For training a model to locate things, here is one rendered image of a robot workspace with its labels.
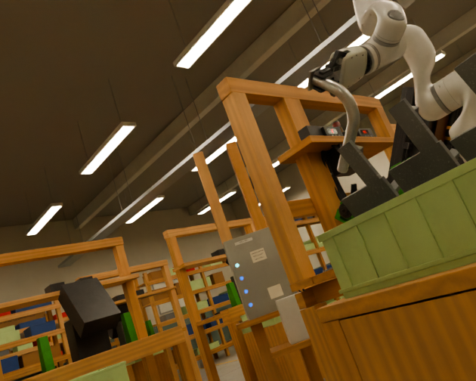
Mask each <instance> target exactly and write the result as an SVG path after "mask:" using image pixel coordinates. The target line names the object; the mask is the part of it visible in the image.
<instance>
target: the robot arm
mask: <svg viewBox="0 0 476 381"><path fill-rule="evenodd" d="M352 1H353V4H354V11H355V14H356V18H357V24H358V26H359V29H360V31H361V32H362V34H364V35H365V36H368V37H371V38H370V39H369V40H368V41H367V42H364V43H363V44H361V45H356V46H351V47H347V48H343V49H340V50H335V52H333V53H332V54H331V56H330V59H329V63H328V64H326V65H325V68H323V69H321V70H319V71H317V72H315V73H314V76H316V77H317V78H319V79H325V78H327V77H328V78H329V79H331V80H334V81H336V82H338V83H340V84H342V85H343V86H344V87H346V88H349V87H351V86H352V85H353V84H355V83H356V82H358V81H359V80H360V79H362V78H363V76H364V75H366V76H367V75H369V74H370V73H373V72H375V71H376V70H378V69H380V68H382V67H384V66H386V65H388V64H389V63H391V62H393V61H395V60H397V59H399V58H400V57H402V56H403V57H404V58H405V60H406V62H407V63H408V65H409V67H410V70H411V73H412V75H413V81H414V92H415V104H416V107H419V115H420V116H421V117H422V118H423V119H425V120H427V121H436V120H439V119H441V118H443V117H445V116H446V115H448V114H450V113H452V112H453V111H454V110H457V109H459V108H460V107H462V106H463V108H462V112H461V114H460V116H459V118H458V119H457V120H456V121H455V122H454V123H453V125H452V126H451V127H450V130H449V135H450V138H451V139H452V138H454V137H456V136H457V135H459V134H461V133H463V132H464V131H466V130H468V129H470V128H471V127H473V126H475V125H476V94H475V93H474V92H473V91H472V90H471V89H470V88H469V86H468V85H467V84H466V83H465V82H464V80H463V79H462V78H461V77H460V76H459V74H458V73H457V72H456V71H455V70H454V71H453V72H451V73H450V74H448V75H447V76H445V77H443V78H442V79H441V80H439V81H438V82H436V83H434V84H432V83H431V72H432V70H433V68H434V65H435V61H436V52H435V49H434V46H433V45H432V43H431V40H430V39H429V37H428V36H427V35H426V33H425V31H424V30H423V29H422V28H420V27H419V26H416V25H407V21H406V15H405V13H404V10H405V9H407V8H408V7H409V6H410V5H411V4H412V3H413V2H414V1H415V0H352Z"/></svg>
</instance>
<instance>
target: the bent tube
mask: <svg viewBox="0 0 476 381"><path fill-rule="evenodd" d="M319 70H321V67H316V68H314V69H312V70H309V71H308V91H311V90H313V87H314V86H317V87H319V88H321V89H324V90H326V91H328V92H330V93H332V94H334V95H335V96H336V97H337V98H338V99H339V100H340V101H341V102H342V103H343V105H344V107H345V110H346V113H347V116H348V124H347V128H346V132H345V137H344V141H343V145H344V144H346V143H348V142H349V141H350V140H352V141H353V142H354V143H355V141H356V137H357V133H358V129H359V126H360V113H359V109H358V106H357V103H356V101H355V100H354V97H353V96H352V94H351V93H350V92H349V90H347V89H346V87H344V86H343V85H342V84H340V83H338V82H336V81H334V80H331V79H329V78H325V79H319V78H317V77H316V76H314V73H315V72H317V71H319ZM343 145H342V146H343ZM348 167H349V164H348V163H347V161H346V160H345V159H344V158H343V156H342V155H341V154H340V157H339V161H338V167H337V170H338V172H340V173H346V172H347V171H348Z"/></svg>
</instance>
